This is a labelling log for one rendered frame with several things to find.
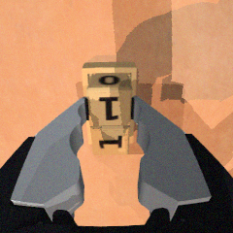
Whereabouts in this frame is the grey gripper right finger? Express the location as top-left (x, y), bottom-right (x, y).
top-left (131, 96), bottom-right (233, 233)

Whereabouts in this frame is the tan cube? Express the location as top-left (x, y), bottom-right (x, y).
top-left (90, 125), bottom-right (130, 155)
top-left (86, 74), bottom-right (132, 126)

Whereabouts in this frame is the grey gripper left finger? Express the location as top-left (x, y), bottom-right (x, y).
top-left (0, 96), bottom-right (89, 233)

